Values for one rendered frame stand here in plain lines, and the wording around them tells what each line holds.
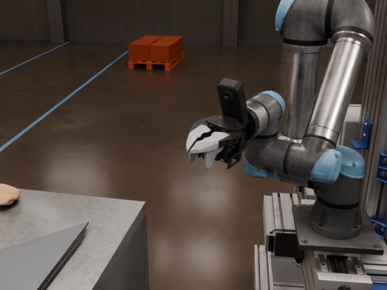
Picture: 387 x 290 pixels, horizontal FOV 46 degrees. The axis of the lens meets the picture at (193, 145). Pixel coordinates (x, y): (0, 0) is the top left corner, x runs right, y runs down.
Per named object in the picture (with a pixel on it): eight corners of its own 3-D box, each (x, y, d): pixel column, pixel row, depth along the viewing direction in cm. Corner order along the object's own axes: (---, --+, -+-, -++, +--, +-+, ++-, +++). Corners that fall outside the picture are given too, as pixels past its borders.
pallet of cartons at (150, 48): (177, 70, 771) (176, 46, 756) (127, 69, 778) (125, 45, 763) (184, 56, 877) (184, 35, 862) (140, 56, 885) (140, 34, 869)
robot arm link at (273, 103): (286, 125, 108) (289, 90, 105) (267, 140, 99) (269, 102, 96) (255, 119, 112) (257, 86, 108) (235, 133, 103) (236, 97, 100)
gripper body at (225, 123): (228, 171, 87) (255, 150, 97) (235, 130, 83) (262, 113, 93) (194, 157, 90) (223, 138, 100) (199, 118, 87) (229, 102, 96)
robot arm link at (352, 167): (354, 209, 121) (361, 163, 116) (305, 197, 128) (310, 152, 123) (365, 191, 131) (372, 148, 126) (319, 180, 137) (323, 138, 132)
